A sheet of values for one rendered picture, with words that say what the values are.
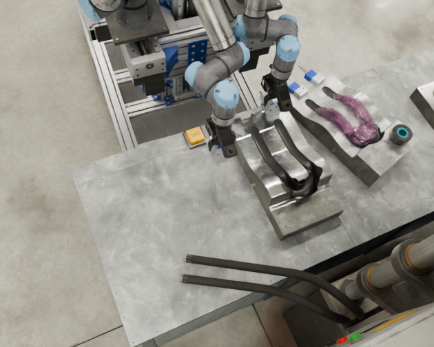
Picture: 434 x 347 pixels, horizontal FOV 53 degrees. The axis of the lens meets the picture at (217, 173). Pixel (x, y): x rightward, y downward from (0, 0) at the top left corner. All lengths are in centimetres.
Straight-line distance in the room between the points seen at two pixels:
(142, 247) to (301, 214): 59
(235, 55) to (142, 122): 122
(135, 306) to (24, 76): 196
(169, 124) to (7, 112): 104
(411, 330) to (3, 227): 216
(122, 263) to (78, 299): 86
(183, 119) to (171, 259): 114
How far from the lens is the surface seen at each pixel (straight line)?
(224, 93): 129
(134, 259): 160
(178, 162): 173
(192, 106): 259
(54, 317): 244
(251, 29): 157
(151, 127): 251
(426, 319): 100
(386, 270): 133
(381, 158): 180
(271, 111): 175
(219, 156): 157
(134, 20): 178
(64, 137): 280
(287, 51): 149
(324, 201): 169
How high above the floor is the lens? 234
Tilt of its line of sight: 64 degrees down
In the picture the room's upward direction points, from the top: 10 degrees clockwise
